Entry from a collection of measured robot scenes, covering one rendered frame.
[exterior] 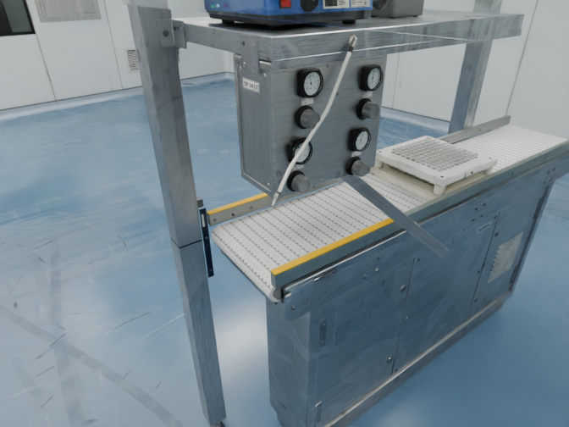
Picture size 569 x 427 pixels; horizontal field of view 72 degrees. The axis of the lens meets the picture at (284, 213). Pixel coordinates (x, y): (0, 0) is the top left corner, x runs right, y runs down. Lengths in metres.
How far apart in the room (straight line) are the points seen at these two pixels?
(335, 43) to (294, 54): 0.07
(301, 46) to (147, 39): 0.33
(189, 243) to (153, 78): 0.38
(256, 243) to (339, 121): 0.36
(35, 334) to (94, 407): 0.53
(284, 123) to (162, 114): 0.33
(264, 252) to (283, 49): 0.45
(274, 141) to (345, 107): 0.13
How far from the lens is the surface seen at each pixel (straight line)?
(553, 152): 1.53
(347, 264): 0.86
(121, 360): 1.82
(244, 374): 1.66
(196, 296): 1.06
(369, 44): 0.65
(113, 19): 5.94
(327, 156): 0.64
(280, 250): 0.85
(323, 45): 0.58
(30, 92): 5.70
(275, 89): 0.54
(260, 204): 0.99
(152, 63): 0.81
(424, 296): 1.37
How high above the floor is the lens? 1.31
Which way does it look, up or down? 30 degrees down
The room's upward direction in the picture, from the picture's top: 1 degrees counter-clockwise
